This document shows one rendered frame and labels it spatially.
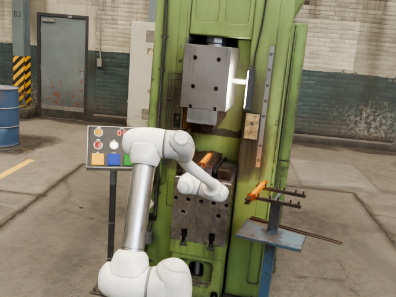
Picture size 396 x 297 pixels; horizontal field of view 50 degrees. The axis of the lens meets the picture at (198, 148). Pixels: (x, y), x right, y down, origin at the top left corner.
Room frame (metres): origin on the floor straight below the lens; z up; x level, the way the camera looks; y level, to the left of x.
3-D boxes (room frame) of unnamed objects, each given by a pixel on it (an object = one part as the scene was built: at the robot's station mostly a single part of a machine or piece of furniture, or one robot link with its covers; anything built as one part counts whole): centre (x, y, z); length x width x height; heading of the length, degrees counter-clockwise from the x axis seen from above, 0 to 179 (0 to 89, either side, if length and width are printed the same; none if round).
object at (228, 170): (2.74, -0.19, 0.95); 0.12 x 0.08 x 0.06; 169
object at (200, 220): (2.92, -0.10, 0.69); 0.56 x 0.38 x 0.45; 169
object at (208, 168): (2.93, -0.05, 0.96); 0.42 x 0.20 x 0.09; 169
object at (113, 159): (2.63, 0.53, 1.01); 0.07 x 0.05 x 0.07; 104
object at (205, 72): (2.92, -0.09, 1.56); 0.42 x 0.39 x 0.40; 169
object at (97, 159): (2.60, 0.63, 1.01); 0.07 x 0.05 x 0.07; 104
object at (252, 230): (2.49, -0.51, 0.66); 0.40 x 0.30 x 0.02; 70
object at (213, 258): (2.92, -0.10, 0.23); 0.55 x 0.37 x 0.47; 169
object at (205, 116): (2.93, -0.05, 1.32); 0.42 x 0.20 x 0.10; 169
